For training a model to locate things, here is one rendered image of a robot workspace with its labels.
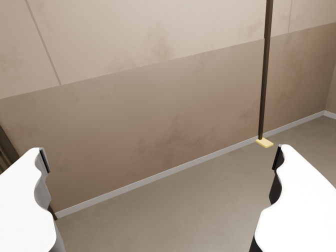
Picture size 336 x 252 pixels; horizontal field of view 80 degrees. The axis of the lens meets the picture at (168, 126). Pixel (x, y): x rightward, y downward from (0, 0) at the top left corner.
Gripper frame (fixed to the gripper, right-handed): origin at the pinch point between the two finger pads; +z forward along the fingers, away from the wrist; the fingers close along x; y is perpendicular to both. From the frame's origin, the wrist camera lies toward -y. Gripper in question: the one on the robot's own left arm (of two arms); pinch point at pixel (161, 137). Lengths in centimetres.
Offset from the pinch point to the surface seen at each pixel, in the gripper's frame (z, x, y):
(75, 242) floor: 101, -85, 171
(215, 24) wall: 203, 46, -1
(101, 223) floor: 118, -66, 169
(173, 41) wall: 186, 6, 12
